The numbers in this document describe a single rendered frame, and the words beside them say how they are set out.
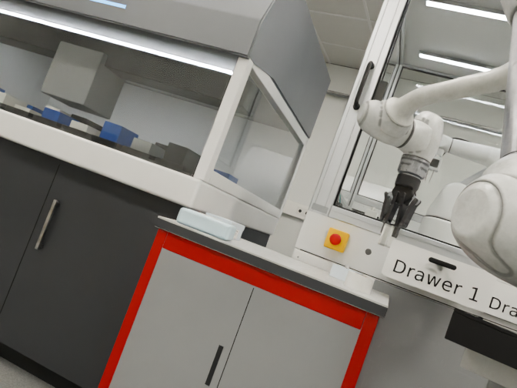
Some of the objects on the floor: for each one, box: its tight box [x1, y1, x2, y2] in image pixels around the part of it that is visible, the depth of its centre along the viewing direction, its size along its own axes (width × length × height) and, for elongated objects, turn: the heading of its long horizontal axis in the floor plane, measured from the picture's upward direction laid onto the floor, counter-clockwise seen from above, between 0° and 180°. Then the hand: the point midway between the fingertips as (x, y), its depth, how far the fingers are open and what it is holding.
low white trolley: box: [98, 216, 389, 388], centre depth 142 cm, size 58×62×76 cm
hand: (388, 235), depth 152 cm, fingers closed
